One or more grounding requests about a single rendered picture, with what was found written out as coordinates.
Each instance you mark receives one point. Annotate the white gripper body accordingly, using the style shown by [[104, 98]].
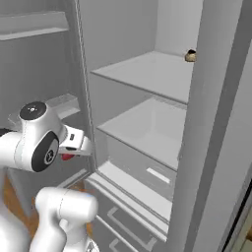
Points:
[[83, 149]]

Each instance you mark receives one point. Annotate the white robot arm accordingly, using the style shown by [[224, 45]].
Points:
[[39, 138]]

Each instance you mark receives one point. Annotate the red strawberry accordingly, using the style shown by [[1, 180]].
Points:
[[67, 157]]

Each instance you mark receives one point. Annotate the grey fridge crisper drawer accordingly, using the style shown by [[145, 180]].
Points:
[[131, 164]]

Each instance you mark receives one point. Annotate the white fridge shelf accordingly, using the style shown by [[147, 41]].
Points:
[[154, 131], [154, 74]]

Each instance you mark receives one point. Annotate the grey fridge door with bins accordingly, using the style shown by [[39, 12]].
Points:
[[39, 72]]

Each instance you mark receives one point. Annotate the grey fridge cabinet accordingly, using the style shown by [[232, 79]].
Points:
[[131, 39]]

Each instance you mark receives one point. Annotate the plain grey fridge door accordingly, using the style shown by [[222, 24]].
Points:
[[213, 131]]

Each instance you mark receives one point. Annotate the grey door bin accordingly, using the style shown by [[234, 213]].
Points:
[[67, 105], [32, 26]]

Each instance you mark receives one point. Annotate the grey freezer drawer front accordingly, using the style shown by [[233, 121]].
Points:
[[103, 238], [131, 216]]

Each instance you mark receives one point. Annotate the brown round food item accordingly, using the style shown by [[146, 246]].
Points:
[[190, 56]]

